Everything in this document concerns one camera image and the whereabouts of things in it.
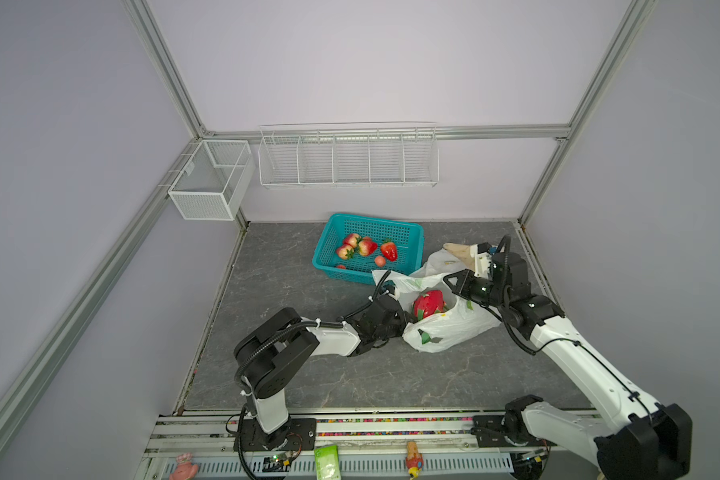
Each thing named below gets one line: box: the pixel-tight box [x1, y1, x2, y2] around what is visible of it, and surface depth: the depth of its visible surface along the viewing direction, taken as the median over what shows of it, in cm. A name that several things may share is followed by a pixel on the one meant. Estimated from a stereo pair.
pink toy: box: [169, 452, 199, 480], surface depth 69 cm
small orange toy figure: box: [405, 441, 424, 480], surface depth 70 cm
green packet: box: [314, 445, 341, 480], surface depth 70 cm
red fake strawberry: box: [380, 238, 398, 262], surface depth 110 cm
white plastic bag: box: [372, 249, 502, 353], surface depth 78 cm
